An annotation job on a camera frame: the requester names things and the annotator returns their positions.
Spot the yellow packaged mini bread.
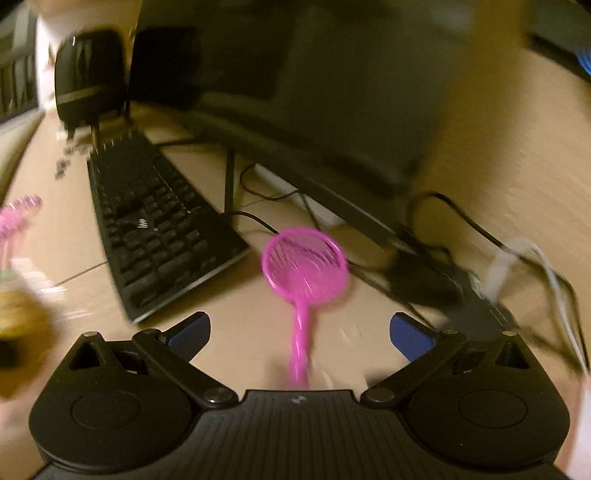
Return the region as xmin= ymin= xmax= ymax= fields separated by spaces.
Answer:
xmin=1 ymin=270 xmax=55 ymax=400

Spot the pink toy racket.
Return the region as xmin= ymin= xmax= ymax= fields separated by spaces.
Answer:
xmin=262 ymin=227 xmax=349 ymax=389

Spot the pink plastic basket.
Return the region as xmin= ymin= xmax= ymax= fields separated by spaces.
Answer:
xmin=1 ymin=195 xmax=43 ymax=241

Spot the black keyboard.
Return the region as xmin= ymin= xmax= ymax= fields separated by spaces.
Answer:
xmin=87 ymin=132 xmax=249 ymax=324

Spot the black computer monitor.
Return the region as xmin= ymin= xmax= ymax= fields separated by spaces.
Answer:
xmin=131 ymin=1 xmax=476 ymax=244

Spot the black cable bundle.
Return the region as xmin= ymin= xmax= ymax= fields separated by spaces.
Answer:
xmin=225 ymin=151 xmax=590 ymax=370

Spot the white grey cable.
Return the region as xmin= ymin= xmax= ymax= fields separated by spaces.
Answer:
xmin=484 ymin=237 xmax=590 ymax=375

